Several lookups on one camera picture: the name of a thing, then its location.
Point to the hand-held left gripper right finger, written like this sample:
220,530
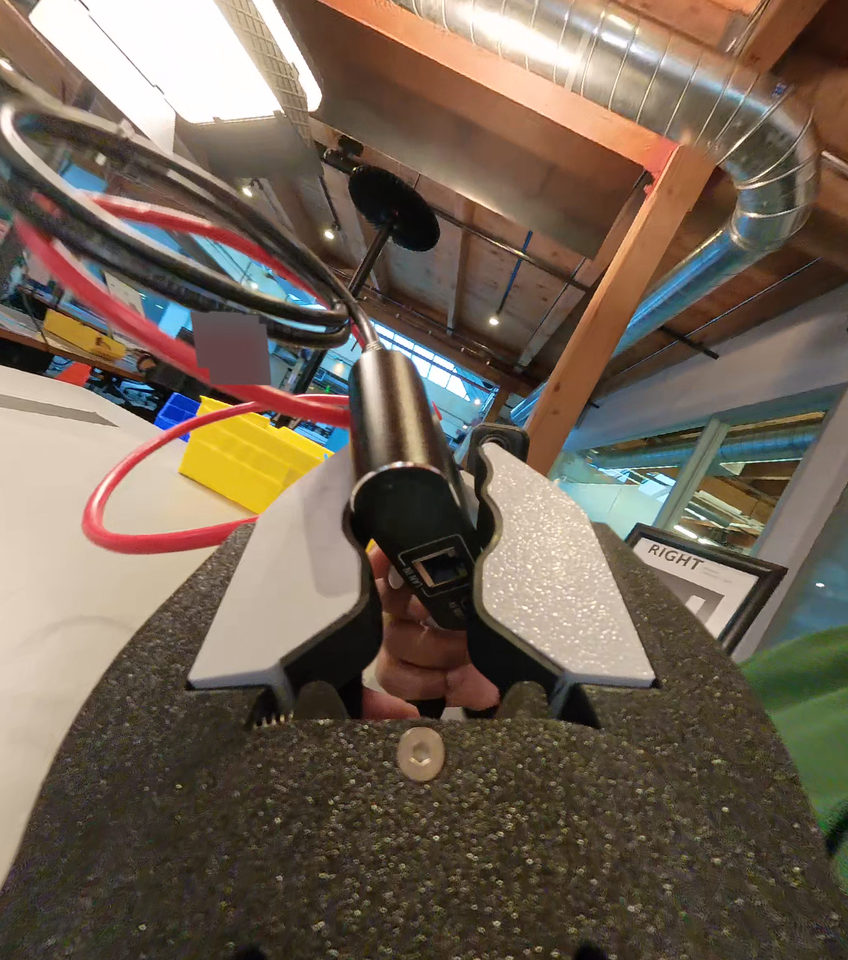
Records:
559,593

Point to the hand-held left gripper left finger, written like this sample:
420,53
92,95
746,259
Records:
289,585

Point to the black ethernet adapter hub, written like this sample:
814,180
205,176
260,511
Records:
402,450

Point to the person's left hand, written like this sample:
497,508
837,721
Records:
424,668

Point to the yellow plastic bin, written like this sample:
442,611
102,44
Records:
252,458

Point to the framed printed tag board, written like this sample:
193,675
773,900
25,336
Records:
724,578

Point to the small blue bin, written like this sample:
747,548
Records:
177,410

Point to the yellow box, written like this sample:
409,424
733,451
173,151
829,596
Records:
79,333

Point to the black disc lamp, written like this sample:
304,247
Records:
394,207

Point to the bright ceiling light panel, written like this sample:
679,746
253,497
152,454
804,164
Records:
169,53

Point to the silver air duct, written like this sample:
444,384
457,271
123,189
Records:
664,90

